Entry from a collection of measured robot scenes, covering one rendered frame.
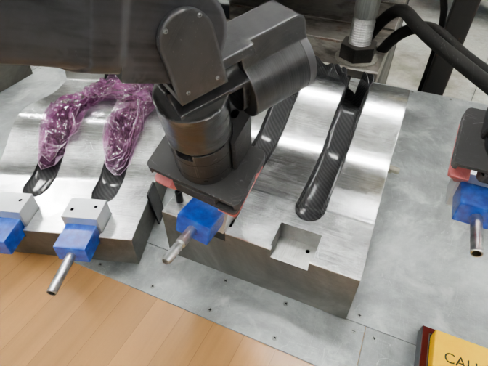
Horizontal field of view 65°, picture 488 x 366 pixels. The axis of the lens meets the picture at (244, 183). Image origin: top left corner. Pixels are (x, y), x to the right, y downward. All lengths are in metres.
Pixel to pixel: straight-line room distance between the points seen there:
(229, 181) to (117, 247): 0.24
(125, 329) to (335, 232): 0.29
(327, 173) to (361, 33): 0.57
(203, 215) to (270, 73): 0.20
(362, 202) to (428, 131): 0.36
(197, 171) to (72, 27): 0.17
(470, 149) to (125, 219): 0.43
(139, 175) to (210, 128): 0.34
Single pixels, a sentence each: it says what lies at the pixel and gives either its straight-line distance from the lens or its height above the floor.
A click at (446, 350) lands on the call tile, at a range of 0.51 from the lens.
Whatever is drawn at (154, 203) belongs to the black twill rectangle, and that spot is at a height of 0.84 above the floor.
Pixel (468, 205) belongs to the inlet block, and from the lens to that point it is 0.49.
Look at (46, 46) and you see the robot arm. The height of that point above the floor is 1.18.
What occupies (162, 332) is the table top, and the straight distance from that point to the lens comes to 0.53.
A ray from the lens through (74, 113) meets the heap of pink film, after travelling 0.70.
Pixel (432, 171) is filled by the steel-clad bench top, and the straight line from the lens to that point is 0.77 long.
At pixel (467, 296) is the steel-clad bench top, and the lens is 0.61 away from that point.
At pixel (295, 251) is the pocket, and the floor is 0.86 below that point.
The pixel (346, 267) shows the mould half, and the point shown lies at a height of 0.89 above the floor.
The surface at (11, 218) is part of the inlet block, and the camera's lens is 0.61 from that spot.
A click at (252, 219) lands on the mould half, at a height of 0.89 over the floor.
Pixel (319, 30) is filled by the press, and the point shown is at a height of 0.79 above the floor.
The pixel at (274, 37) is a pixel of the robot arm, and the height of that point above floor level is 1.15.
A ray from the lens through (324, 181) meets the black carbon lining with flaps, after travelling 0.57.
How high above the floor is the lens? 1.26
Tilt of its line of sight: 44 degrees down
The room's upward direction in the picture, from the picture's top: straight up
